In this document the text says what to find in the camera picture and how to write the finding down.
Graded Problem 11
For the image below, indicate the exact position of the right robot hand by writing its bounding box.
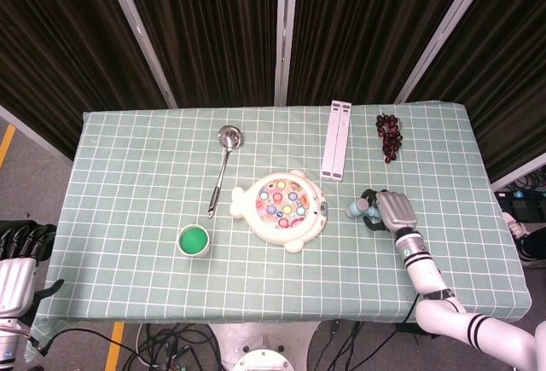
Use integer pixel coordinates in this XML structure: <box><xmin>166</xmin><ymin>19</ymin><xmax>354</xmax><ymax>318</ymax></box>
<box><xmin>361</xmin><ymin>188</ymin><xmax>419</xmax><ymax>234</ymax></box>

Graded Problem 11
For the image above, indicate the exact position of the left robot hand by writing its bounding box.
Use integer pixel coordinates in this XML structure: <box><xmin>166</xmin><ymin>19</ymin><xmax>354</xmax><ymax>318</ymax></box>
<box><xmin>0</xmin><ymin>219</ymin><xmax>66</xmax><ymax>317</ymax></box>

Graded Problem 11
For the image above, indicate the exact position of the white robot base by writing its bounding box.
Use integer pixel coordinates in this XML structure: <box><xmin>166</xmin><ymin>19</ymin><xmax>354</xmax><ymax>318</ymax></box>
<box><xmin>207</xmin><ymin>322</ymin><xmax>322</xmax><ymax>371</ymax></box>

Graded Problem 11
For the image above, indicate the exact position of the fish-shaped toy game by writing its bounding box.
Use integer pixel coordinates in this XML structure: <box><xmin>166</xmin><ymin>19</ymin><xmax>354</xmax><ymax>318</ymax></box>
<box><xmin>229</xmin><ymin>169</ymin><xmax>329</xmax><ymax>255</ymax></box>

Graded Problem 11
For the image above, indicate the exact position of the bunch of dark red grapes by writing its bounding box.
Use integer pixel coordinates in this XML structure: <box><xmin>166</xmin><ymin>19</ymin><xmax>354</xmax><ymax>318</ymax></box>
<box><xmin>375</xmin><ymin>113</ymin><xmax>404</xmax><ymax>165</ymax></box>

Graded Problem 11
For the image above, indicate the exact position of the white rectangular bar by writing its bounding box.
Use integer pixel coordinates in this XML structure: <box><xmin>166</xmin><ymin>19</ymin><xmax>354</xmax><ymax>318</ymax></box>
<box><xmin>320</xmin><ymin>100</ymin><xmax>353</xmax><ymax>183</ymax></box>

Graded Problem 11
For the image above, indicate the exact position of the green checked tablecloth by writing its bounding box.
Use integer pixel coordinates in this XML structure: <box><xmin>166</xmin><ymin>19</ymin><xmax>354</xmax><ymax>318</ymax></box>
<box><xmin>24</xmin><ymin>98</ymin><xmax>532</xmax><ymax>359</ymax></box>

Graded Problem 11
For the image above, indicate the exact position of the black and white sneaker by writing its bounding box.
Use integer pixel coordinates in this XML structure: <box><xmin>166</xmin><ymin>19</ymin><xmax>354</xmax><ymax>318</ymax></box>
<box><xmin>501</xmin><ymin>211</ymin><xmax>546</xmax><ymax>268</ymax></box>

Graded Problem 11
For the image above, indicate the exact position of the white cup with green inside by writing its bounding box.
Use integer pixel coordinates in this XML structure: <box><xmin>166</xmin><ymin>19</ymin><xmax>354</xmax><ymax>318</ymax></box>
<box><xmin>177</xmin><ymin>223</ymin><xmax>212</xmax><ymax>258</ymax></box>

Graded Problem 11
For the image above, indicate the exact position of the steel ladle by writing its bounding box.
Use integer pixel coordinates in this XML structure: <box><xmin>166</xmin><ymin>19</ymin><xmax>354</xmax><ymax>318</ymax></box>
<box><xmin>207</xmin><ymin>125</ymin><xmax>245</xmax><ymax>220</ymax></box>

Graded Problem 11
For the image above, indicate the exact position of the dark curtain screen panel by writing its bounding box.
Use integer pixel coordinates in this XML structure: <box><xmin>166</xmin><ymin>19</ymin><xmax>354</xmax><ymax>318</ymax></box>
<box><xmin>407</xmin><ymin>0</ymin><xmax>546</xmax><ymax>183</ymax></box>
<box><xmin>118</xmin><ymin>0</ymin><xmax>281</xmax><ymax>109</ymax></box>
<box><xmin>286</xmin><ymin>0</ymin><xmax>477</xmax><ymax>107</ymax></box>
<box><xmin>0</xmin><ymin>0</ymin><xmax>167</xmax><ymax>161</ymax></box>

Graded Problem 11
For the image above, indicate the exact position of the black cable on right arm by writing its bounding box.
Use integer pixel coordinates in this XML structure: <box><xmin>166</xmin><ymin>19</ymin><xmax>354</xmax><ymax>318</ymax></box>
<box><xmin>404</xmin><ymin>292</ymin><xmax>421</xmax><ymax>325</ymax></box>

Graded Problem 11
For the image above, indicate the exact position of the black electronics box with cables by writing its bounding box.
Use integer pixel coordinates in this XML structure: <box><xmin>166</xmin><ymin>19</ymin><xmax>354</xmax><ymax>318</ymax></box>
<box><xmin>494</xmin><ymin>174</ymin><xmax>546</xmax><ymax>223</ymax></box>

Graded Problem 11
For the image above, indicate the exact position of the black cable bundle on floor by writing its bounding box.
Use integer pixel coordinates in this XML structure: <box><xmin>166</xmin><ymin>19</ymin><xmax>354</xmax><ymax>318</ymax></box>
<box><xmin>32</xmin><ymin>322</ymin><xmax>410</xmax><ymax>371</ymax></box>

